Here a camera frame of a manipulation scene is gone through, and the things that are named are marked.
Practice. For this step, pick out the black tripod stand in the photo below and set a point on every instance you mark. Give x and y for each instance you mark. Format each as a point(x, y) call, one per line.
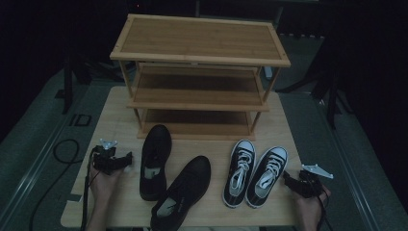
point(332, 106)

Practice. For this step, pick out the black white-laced canvas sneaker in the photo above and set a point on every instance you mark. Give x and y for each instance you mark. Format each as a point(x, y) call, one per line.
point(269, 170)
point(239, 173)

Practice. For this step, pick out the black metal stand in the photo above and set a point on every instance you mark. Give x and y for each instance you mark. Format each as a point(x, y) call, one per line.
point(67, 89)

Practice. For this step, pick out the small pale object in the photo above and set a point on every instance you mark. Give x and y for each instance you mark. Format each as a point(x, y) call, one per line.
point(268, 73)

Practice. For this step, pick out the person's left hand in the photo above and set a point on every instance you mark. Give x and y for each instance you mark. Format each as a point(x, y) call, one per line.
point(102, 186)

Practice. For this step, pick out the person's right hand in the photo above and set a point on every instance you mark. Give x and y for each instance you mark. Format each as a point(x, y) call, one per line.
point(309, 207)

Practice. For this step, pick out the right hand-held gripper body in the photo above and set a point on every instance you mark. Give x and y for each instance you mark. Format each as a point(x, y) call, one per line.
point(309, 186)

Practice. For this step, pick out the wooden three-tier shoe rack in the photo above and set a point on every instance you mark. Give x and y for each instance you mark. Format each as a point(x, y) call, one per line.
point(198, 38)

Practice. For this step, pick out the black shoe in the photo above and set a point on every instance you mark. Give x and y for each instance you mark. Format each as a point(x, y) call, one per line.
point(195, 173)
point(157, 138)

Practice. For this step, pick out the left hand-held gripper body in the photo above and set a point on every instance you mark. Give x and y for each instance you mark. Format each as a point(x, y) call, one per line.
point(107, 160)

